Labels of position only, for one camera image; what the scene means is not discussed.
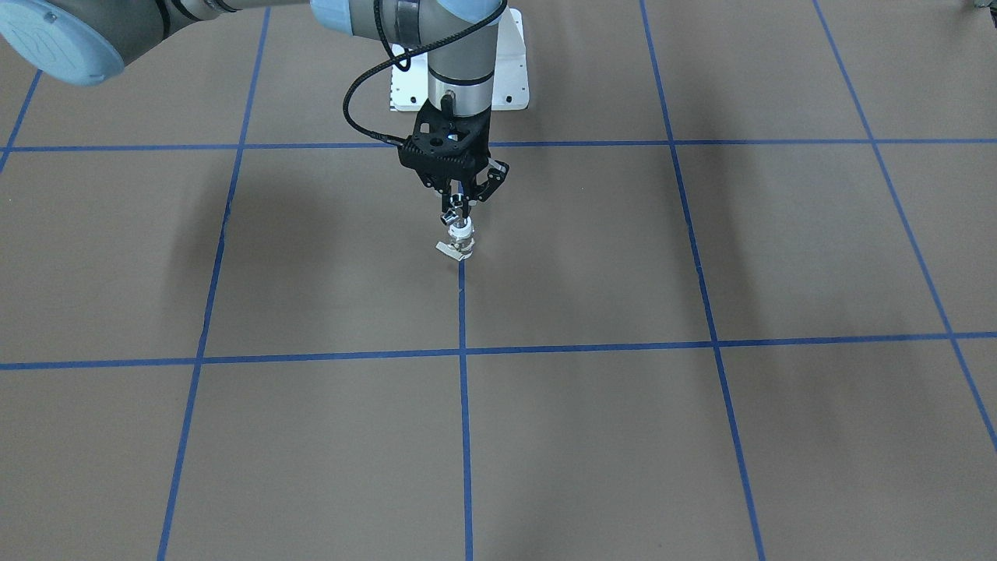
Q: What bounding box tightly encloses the chrome tee pipe fitting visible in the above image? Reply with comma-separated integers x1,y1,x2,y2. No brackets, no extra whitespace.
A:
439,194,473,231

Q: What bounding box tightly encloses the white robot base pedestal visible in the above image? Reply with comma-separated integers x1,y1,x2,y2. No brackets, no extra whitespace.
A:
389,7,530,116

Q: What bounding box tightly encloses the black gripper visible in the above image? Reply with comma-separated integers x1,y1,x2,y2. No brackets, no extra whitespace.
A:
396,101,510,221

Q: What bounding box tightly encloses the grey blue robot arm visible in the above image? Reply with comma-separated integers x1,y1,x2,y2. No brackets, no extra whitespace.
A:
2,1,509,224

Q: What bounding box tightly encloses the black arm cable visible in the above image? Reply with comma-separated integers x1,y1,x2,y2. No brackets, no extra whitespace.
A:
343,0,509,149

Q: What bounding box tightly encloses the PPR valve with metal handle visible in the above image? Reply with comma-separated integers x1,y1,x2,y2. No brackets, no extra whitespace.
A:
435,217,476,262

